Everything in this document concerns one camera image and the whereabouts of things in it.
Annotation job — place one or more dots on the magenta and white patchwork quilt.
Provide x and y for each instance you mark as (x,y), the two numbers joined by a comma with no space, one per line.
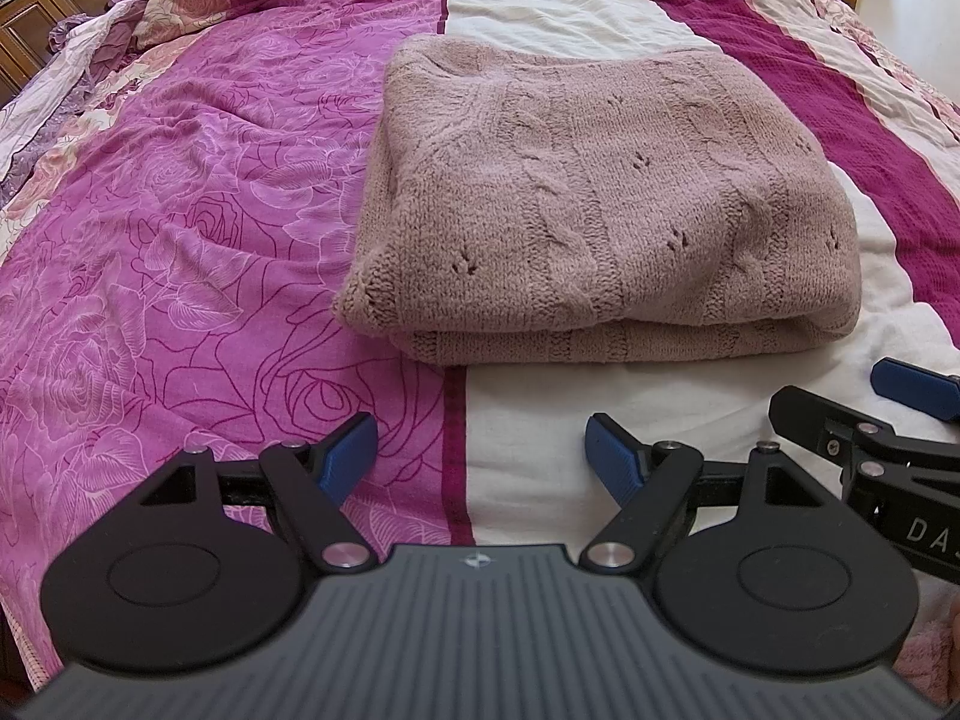
(187,240)

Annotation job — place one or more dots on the pink knit cardigan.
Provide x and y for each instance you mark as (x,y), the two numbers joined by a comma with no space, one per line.
(585,195)

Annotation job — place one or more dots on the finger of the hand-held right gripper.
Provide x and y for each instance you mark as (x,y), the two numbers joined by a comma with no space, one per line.
(919,388)
(806,412)

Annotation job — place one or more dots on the carved wooden headboard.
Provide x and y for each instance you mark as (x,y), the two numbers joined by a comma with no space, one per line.
(67,0)

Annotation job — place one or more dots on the lilac ruffled pillow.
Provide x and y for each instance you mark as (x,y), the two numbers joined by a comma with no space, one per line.
(82,30)

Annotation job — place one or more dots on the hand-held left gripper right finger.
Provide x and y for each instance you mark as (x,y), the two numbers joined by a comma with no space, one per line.
(615,459)

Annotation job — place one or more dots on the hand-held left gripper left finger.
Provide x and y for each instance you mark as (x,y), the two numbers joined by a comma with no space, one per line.
(349,451)

